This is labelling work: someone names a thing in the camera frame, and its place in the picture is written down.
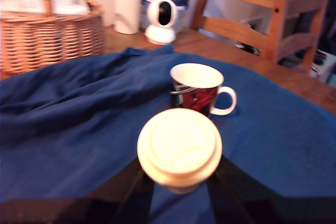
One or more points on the wooden chair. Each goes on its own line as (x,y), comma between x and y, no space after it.
(236,28)
(302,40)

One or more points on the white insulated bottle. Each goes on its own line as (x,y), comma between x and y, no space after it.
(127,3)

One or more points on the wicker basket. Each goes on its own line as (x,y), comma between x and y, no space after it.
(52,40)

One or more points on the blue cloth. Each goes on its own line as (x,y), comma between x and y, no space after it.
(65,129)

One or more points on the small white round camera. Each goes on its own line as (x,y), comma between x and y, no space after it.
(160,33)

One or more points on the red print mug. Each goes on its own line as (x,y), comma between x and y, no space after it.
(199,98)

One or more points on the white papers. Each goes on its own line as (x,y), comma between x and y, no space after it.
(68,3)

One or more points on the cream coffee capsule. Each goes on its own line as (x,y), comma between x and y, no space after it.
(179,145)

